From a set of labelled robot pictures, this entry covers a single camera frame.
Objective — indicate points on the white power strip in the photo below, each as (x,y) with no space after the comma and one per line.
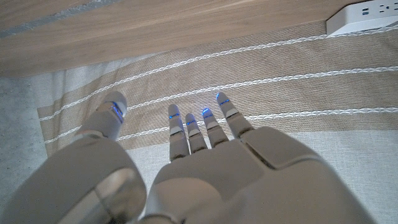
(360,15)

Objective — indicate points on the beige striped cloth backdrop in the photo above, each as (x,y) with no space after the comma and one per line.
(280,93)

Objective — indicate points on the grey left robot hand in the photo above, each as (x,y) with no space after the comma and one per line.
(236,186)

